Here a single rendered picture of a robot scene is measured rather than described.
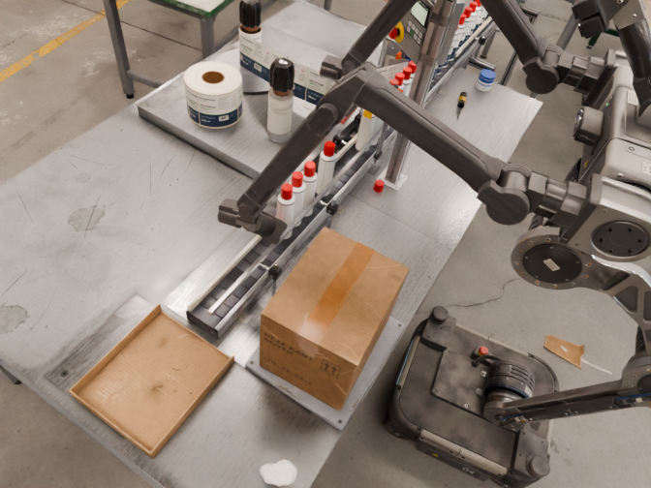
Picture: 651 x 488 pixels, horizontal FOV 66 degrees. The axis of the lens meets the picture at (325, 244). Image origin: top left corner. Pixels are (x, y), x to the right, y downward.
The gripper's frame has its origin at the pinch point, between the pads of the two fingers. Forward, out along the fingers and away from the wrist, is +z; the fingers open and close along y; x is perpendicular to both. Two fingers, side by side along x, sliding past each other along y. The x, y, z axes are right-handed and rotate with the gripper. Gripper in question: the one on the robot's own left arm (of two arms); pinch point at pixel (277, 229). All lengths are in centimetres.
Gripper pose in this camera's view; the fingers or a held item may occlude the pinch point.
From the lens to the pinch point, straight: 150.0
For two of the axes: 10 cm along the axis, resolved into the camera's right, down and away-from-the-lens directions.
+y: -8.3, -4.9, 2.6
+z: 2.5, 0.9, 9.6
